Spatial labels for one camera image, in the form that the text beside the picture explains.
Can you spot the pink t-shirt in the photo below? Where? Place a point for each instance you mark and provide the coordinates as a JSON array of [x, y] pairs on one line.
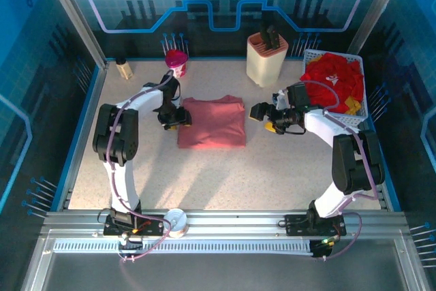
[[214, 124]]

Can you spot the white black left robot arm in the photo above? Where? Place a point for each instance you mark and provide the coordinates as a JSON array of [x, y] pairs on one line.
[[143, 100]]

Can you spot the cream knife block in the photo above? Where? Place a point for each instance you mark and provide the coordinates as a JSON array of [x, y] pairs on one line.
[[264, 66]]

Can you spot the cup with pink lid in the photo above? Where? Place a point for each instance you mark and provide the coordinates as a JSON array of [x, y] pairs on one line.
[[177, 61]]

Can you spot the small bottle with black cap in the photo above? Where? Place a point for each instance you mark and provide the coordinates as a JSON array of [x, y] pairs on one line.
[[124, 69]]

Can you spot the white plastic basket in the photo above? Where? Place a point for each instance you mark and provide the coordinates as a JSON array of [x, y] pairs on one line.
[[356, 119]]

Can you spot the red t-shirt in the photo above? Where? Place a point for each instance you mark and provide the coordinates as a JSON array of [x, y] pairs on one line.
[[330, 66]]

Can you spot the white tape roll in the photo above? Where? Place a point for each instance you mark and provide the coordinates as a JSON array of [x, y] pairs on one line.
[[175, 223]]

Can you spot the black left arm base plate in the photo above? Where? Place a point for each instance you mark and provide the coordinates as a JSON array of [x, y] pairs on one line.
[[153, 224]]

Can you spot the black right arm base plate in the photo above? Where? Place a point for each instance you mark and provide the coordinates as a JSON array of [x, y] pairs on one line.
[[296, 224]]

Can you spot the aluminium rail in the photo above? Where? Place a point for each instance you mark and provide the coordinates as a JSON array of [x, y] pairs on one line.
[[235, 223]]

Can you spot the aluminium frame post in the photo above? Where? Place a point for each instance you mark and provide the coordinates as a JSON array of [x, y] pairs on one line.
[[73, 15], [378, 8]]

